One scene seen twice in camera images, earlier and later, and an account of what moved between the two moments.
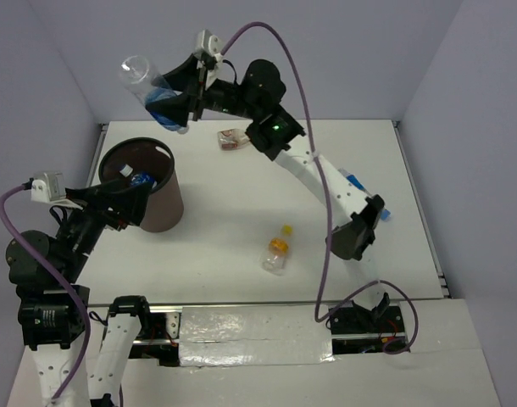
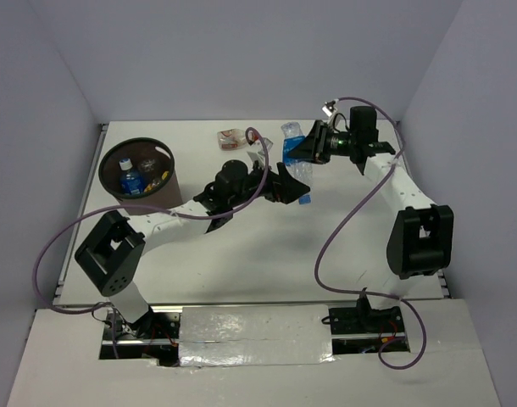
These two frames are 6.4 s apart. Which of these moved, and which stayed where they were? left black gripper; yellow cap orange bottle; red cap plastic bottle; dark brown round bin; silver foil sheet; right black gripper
Moved: right black gripper; yellow cap orange bottle; left black gripper
Stayed: red cap plastic bottle; dark brown round bin; silver foil sheet
